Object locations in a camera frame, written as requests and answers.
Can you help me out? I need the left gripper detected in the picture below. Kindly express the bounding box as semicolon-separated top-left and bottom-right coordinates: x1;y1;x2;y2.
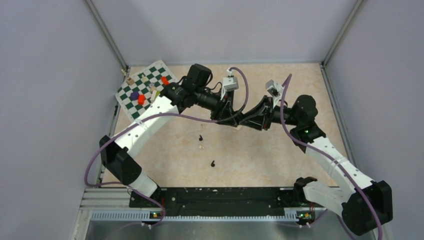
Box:
195;87;238;128

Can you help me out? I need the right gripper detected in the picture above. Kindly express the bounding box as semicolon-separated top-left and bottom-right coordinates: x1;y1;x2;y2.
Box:
239;95;301;131

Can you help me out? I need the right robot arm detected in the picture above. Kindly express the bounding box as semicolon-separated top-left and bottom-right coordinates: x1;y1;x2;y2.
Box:
239;95;393;240

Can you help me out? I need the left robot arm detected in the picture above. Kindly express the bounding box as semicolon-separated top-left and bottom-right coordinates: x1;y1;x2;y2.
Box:
99;63;249;207

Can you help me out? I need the red block long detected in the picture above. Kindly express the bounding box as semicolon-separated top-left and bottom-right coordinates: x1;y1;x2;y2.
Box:
160;76;170;86

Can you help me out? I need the white block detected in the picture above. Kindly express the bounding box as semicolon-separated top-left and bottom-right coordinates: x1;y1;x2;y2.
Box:
150;90;156;102

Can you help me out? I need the red block small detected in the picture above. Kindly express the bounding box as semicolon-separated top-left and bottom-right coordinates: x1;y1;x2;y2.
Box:
137;94;146;106

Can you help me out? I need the green white chessboard mat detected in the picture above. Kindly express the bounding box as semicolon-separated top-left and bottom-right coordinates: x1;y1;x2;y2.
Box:
115;60;178;121

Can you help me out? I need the cream chess piece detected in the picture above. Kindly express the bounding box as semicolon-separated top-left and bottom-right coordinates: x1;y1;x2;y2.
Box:
141;75;148;83

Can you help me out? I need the purple block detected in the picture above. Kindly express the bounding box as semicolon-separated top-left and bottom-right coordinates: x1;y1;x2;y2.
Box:
129;92;140;101

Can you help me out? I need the tan wooden block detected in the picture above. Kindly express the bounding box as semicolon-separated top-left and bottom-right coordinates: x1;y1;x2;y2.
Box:
126;77;135;86

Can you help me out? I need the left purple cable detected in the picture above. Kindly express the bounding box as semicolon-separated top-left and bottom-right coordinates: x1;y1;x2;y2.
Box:
83;66;250;229

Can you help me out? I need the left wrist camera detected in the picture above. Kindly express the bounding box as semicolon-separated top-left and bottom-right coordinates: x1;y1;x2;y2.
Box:
222;76;239;92

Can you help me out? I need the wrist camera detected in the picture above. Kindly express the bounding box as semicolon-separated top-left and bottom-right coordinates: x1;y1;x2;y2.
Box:
265;79;284;98
222;76;239;92

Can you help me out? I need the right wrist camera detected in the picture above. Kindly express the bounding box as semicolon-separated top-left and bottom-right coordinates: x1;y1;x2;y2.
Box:
265;79;284;98

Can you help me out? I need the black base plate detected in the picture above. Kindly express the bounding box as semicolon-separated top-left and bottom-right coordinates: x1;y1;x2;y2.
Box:
129;187;319;217

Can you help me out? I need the right corner post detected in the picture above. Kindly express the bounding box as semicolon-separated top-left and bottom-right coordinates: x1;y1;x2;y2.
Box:
321;0;368;68

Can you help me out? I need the corner post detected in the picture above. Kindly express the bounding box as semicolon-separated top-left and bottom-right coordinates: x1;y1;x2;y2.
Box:
83;0;129;71
321;0;368;68

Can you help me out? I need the left corner post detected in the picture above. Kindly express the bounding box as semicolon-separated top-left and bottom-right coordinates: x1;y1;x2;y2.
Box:
83;0;129;71

